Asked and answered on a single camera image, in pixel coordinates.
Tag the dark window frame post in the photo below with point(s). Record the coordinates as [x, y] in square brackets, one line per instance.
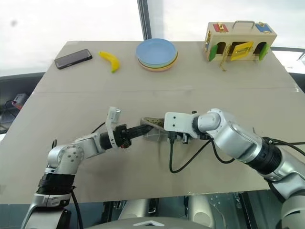
[145, 19]

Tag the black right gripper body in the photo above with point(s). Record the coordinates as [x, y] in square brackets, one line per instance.
[179, 138]

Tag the wooden lock box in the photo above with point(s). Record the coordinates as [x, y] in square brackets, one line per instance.
[240, 35]

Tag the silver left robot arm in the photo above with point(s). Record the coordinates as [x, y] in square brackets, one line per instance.
[71, 152]

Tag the pink plastic plate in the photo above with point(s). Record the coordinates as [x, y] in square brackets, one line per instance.
[157, 69]

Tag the grey robot torso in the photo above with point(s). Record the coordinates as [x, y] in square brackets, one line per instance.
[145, 223]

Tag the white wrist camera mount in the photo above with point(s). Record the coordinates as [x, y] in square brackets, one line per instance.
[111, 124]
[177, 121]

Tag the yellow plastic plate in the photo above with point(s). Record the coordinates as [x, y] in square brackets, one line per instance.
[172, 63]

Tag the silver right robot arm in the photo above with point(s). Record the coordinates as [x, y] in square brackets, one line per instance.
[240, 140]

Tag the green plastic plate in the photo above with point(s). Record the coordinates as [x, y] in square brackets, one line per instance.
[174, 60]

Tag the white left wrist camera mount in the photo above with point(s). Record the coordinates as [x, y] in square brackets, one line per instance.
[111, 124]

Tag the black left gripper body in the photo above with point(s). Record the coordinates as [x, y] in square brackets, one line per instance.
[121, 137]

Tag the black smartphone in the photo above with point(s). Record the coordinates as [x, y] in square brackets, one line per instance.
[73, 59]

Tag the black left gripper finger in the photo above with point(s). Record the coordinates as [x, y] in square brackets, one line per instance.
[140, 128]
[139, 134]

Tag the grey device box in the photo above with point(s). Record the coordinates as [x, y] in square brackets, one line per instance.
[20, 99]

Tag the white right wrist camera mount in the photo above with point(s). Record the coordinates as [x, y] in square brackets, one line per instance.
[177, 121]

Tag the grey rounded robot leg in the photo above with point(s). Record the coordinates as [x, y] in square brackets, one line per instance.
[138, 208]
[201, 210]

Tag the blue plastic plate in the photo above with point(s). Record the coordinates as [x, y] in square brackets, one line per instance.
[156, 48]

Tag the yellow toy banana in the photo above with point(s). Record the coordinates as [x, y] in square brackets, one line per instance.
[112, 60]

